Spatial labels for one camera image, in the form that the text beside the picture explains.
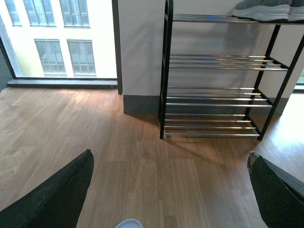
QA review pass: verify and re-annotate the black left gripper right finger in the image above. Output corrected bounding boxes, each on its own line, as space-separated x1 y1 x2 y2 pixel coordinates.
247 151 304 228

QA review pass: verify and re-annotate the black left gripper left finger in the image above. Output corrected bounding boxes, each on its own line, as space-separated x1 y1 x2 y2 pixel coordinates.
0 149 94 228

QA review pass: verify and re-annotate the light blue slide slipper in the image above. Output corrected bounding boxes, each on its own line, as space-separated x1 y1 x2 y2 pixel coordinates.
115 219 143 228

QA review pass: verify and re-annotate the grey sneaker with navy lining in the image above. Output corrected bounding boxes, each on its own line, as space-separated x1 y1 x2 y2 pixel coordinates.
288 0 304 21

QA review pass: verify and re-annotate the grey knit sneaker white sole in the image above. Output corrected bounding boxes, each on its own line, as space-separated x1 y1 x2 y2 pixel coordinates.
233 0 292 21

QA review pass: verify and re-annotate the black metal shoe rack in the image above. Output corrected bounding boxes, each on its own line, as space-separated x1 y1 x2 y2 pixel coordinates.
158 0 304 140

